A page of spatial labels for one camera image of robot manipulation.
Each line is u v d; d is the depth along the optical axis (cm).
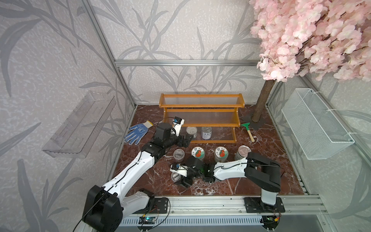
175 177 78
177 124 68
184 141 71
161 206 73
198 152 85
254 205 74
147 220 70
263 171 50
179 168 69
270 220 74
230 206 76
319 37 57
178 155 87
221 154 84
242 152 100
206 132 93
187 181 72
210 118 113
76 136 67
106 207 38
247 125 104
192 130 96
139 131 104
